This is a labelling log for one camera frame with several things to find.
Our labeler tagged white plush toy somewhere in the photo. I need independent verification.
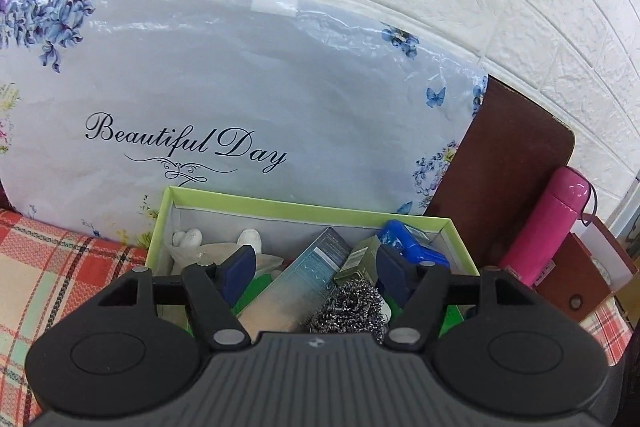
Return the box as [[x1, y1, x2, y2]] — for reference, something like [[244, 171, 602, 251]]
[[165, 228, 286, 280]]

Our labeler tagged plaid blanket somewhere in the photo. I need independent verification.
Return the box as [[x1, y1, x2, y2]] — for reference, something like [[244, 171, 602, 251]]
[[0, 207, 633, 427]]

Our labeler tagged floral plastic bag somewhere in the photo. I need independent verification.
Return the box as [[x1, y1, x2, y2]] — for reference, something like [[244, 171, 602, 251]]
[[0, 0, 488, 248]]

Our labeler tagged pink thermos bottle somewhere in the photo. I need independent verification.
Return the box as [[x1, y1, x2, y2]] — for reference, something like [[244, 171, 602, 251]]
[[497, 166, 599, 288]]

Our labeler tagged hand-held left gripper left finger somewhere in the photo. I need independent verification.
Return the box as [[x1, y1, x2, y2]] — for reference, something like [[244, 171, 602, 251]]
[[97, 245, 257, 350]]

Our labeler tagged light green cardboard box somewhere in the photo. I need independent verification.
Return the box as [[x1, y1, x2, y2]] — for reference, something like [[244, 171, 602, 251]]
[[146, 186, 478, 343]]

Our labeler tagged olive green box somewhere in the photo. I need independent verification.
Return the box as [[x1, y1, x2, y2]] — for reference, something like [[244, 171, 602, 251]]
[[334, 237, 383, 288]]

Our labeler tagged brown wooden headboard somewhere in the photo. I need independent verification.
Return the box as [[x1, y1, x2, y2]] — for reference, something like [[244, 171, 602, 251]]
[[422, 74, 576, 280]]

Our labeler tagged steel wool scrubber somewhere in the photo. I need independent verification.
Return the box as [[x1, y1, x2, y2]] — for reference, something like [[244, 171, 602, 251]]
[[310, 279, 388, 344]]

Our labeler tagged brown cardboard box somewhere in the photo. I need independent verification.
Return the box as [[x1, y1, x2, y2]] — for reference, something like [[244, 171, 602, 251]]
[[532, 214, 638, 323]]

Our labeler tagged teal and beige long box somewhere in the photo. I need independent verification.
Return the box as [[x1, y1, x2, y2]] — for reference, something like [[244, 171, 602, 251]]
[[235, 227, 353, 335]]

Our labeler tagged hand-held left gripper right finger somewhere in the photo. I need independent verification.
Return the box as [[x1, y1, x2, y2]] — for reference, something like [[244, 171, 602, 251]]
[[376, 246, 538, 350]]

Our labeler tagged blue plastic object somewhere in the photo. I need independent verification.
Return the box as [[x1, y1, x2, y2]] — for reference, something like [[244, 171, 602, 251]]
[[377, 219, 451, 270]]

